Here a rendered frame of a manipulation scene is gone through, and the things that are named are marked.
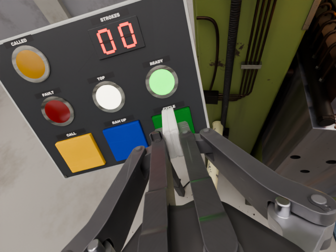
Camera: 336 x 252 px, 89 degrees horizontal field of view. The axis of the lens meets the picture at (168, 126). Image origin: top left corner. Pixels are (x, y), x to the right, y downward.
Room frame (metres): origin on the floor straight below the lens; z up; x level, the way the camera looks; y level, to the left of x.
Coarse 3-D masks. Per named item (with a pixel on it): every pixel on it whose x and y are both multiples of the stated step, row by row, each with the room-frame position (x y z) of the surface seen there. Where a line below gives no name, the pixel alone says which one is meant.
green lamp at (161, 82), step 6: (156, 72) 0.25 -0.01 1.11; (162, 72) 0.25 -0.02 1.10; (168, 72) 0.25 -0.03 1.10; (150, 78) 0.25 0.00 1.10; (156, 78) 0.24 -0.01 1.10; (162, 78) 0.24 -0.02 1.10; (168, 78) 0.24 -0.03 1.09; (150, 84) 0.24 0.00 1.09; (156, 84) 0.24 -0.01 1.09; (162, 84) 0.24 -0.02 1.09; (168, 84) 0.23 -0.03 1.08; (156, 90) 0.24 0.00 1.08; (162, 90) 0.23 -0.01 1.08; (168, 90) 0.23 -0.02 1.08
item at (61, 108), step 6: (48, 102) 0.27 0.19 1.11; (54, 102) 0.27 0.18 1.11; (60, 102) 0.27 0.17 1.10; (48, 108) 0.27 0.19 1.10; (54, 108) 0.26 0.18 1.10; (60, 108) 0.26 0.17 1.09; (66, 108) 0.26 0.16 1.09; (48, 114) 0.26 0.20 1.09; (54, 114) 0.26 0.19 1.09; (60, 114) 0.26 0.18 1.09; (66, 114) 0.25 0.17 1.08; (54, 120) 0.25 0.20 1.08; (60, 120) 0.25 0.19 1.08; (66, 120) 0.25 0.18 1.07
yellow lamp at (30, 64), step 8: (16, 56) 0.31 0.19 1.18; (24, 56) 0.31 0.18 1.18; (32, 56) 0.31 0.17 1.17; (16, 64) 0.31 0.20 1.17; (24, 64) 0.30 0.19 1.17; (32, 64) 0.30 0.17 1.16; (40, 64) 0.30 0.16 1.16; (24, 72) 0.30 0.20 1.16; (32, 72) 0.30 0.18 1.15; (40, 72) 0.29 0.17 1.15
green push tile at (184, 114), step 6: (180, 108) 0.21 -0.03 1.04; (186, 108) 0.20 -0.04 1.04; (174, 114) 0.20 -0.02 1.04; (180, 114) 0.20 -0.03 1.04; (186, 114) 0.20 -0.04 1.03; (156, 120) 0.21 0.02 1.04; (180, 120) 0.20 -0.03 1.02; (186, 120) 0.19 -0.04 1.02; (156, 126) 0.20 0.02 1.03; (192, 126) 0.18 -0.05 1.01; (192, 132) 0.18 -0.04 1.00
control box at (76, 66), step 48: (144, 0) 0.30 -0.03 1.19; (0, 48) 0.33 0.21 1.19; (48, 48) 0.31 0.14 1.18; (96, 48) 0.29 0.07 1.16; (144, 48) 0.27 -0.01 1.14; (192, 48) 0.26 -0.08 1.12; (48, 96) 0.28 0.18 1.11; (144, 96) 0.24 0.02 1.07; (192, 96) 0.22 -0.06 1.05; (48, 144) 0.24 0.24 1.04
